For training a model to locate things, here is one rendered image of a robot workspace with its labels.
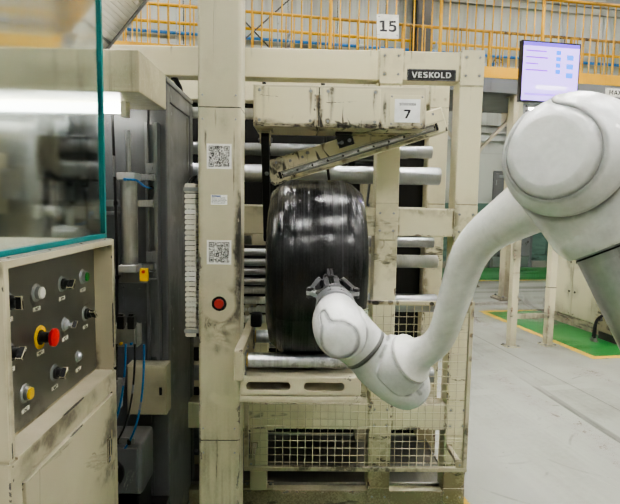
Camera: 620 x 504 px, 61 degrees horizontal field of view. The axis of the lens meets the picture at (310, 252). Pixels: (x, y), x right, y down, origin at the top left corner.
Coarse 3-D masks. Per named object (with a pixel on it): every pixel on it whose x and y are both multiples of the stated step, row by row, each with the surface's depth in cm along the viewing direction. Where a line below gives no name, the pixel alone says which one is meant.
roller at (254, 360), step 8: (256, 352) 159; (248, 360) 156; (256, 360) 156; (264, 360) 156; (272, 360) 156; (280, 360) 156; (288, 360) 156; (296, 360) 156; (304, 360) 156; (312, 360) 156; (320, 360) 157; (328, 360) 157; (336, 360) 157; (336, 368) 158; (344, 368) 158
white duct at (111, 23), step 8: (104, 0) 179; (112, 0) 179; (120, 0) 180; (128, 0) 181; (136, 0) 182; (104, 8) 179; (112, 8) 180; (120, 8) 181; (128, 8) 182; (136, 8) 185; (104, 16) 180; (112, 16) 181; (120, 16) 182; (128, 16) 185; (104, 24) 181; (112, 24) 182; (120, 24) 185; (104, 32) 182; (112, 32) 184; (104, 40) 184; (104, 48) 187
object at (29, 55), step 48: (0, 0) 94; (48, 0) 112; (96, 0) 138; (0, 48) 94; (48, 48) 112; (96, 48) 138; (0, 96) 94; (48, 96) 112; (96, 96) 139; (0, 144) 95; (48, 144) 113; (96, 144) 139; (0, 192) 95; (48, 192) 113; (96, 192) 140; (0, 240) 95; (48, 240) 113
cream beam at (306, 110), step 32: (256, 96) 182; (288, 96) 182; (320, 96) 182; (352, 96) 182; (384, 96) 183; (416, 96) 183; (288, 128) 188; (320, 128) 186; (352, 128) 185; (384, 128) 184; (416, 128) 184
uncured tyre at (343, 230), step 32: (288, 192) 153; (320, 192) 153; (352, 192) 155; (288, 224) 145; (320, 224) 145; (352, 224) 146; (288, 256) 142; (320, 256) 142; (352, 256) 143; (288, 288) 142; (320, 288) 143; (288, 320) 146; (288, 352) 159; (320, 352) 158
